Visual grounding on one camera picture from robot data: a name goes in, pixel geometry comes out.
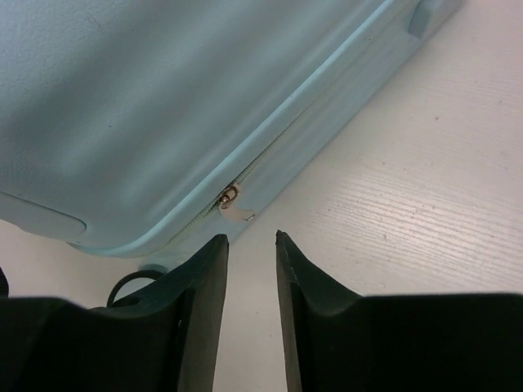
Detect light blue hard-shell suitcase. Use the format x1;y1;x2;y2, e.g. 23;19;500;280
0;0;467;307

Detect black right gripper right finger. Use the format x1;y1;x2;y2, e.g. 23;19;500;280
275;231;522;391

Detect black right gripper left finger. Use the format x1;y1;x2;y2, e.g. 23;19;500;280
1;234;228;391

